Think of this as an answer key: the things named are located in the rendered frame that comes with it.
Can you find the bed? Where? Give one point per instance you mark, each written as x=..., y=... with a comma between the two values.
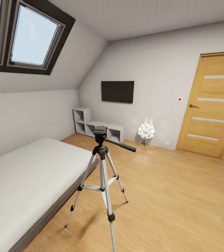
x=35, y=181

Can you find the bookcase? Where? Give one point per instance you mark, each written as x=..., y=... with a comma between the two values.
x=89, y=122

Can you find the door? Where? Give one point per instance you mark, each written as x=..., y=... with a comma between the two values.
x=202, y=129

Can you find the camera tripod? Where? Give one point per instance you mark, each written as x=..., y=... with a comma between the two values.
x=100, y=136

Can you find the wall mounted tv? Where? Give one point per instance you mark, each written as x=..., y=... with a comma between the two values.
x=117, y=91

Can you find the fixed window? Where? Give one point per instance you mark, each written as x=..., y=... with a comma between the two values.
x=32, y=35

